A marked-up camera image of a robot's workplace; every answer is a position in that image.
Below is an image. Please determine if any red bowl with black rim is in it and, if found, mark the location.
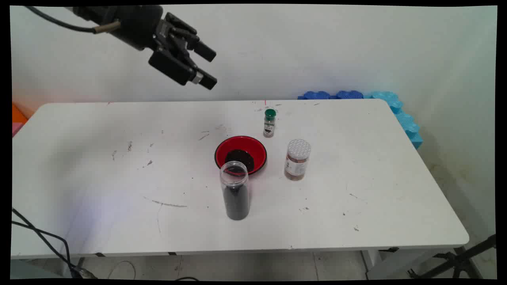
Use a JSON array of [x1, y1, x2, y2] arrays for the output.
[[214, 135, 267, 176]]

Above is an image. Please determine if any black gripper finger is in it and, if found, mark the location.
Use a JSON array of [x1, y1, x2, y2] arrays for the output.
[[149, 46, 218, 91], [158, 12, 217, 63]]

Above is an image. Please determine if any black floor cable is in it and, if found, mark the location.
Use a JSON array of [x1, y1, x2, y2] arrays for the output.
[[12, 208, 90, 278]]

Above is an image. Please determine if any black tripod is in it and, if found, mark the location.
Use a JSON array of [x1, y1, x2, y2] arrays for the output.
[[408, 234, 496, 279]]

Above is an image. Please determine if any thin grey floor cable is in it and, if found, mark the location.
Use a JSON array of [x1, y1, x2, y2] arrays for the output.
[[107, 260, 136, 279]]

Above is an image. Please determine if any light blue foam mat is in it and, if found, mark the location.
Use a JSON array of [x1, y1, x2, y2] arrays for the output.
[[364, 91, 423, 150]]

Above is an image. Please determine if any small green-lid spice bottle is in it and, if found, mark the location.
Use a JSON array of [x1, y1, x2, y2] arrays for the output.
[[263, 108, 277, 139]]

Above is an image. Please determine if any white table leg frame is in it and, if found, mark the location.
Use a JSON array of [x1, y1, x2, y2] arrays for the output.
[[360, 246, 470, 280]]

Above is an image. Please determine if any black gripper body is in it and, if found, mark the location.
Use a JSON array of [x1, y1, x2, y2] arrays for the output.
[[73, 6, 167, 51]]

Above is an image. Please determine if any white-lid jar of nuts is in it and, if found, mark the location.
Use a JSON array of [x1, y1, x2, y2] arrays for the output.
[[284, 139, 312, 181]]

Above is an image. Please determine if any clear jar with black seeds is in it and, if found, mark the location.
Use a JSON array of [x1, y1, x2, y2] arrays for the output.
[[219, 161, 251, 221]]

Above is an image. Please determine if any black seed pile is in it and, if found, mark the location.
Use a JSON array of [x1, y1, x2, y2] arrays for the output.
[[225, 149, 255, 172]]

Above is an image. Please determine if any orange foam block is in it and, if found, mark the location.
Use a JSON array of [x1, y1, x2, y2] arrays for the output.
[[12, 102, 28, 124]]

